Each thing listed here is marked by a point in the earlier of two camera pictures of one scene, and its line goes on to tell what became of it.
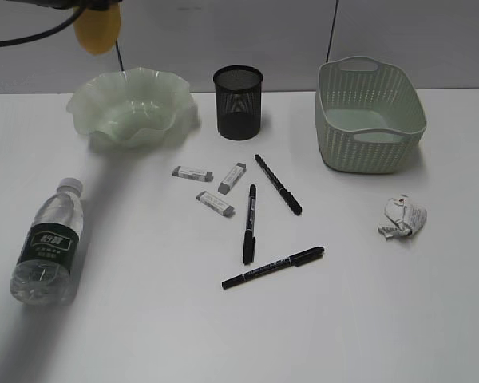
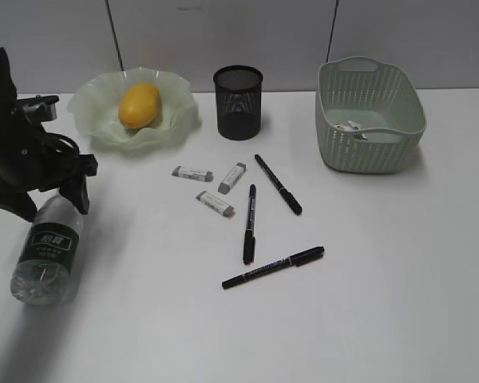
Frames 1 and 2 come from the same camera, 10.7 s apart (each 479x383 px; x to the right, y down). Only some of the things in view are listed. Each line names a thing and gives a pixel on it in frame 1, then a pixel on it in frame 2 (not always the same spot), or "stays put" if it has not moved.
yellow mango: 98,31 to 139,105
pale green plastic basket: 369,116 stays put
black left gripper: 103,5 to 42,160
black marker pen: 249,236 stays put
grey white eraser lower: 217,203 stays put
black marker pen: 296,259 stays put
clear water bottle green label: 41,274 stays put
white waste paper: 404,219 to 351,126
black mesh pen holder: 239,94 stays put
